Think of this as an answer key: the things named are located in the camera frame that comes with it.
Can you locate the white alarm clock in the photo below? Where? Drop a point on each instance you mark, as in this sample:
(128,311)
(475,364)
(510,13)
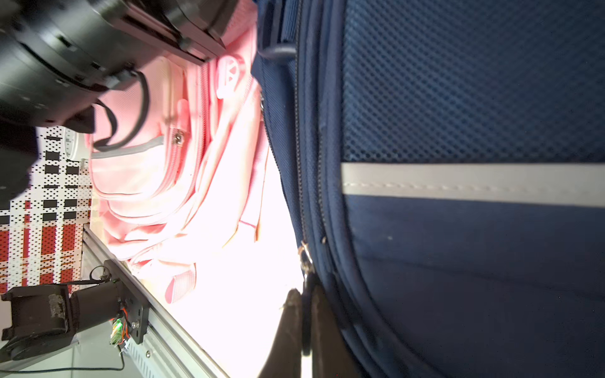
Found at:
(71,144)

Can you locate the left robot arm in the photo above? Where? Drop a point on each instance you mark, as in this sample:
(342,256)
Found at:
(58,58)

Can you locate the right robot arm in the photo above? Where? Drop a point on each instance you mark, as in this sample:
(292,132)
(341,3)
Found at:
(46,318)

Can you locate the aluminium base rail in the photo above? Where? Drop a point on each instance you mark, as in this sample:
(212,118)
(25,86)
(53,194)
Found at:
(167,349)

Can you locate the green circuit board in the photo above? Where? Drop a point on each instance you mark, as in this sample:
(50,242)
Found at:
(118,331)

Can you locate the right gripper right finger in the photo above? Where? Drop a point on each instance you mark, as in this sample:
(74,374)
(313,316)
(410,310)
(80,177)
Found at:
(330,355)

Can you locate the pink backpack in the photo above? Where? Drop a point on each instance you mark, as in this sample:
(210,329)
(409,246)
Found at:
(194,174)

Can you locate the navy zipper pull tab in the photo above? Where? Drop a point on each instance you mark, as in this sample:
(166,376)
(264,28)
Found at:
(306,261)

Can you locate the navy blue backpack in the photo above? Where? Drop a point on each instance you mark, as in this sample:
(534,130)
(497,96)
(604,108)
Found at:
(444,162)

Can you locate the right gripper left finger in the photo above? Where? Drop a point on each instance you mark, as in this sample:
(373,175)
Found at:
(285,356)

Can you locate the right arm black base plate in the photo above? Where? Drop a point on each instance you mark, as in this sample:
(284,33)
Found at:
(134,302)

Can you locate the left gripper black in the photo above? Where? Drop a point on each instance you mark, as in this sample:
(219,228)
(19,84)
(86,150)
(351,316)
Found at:
(189,29)

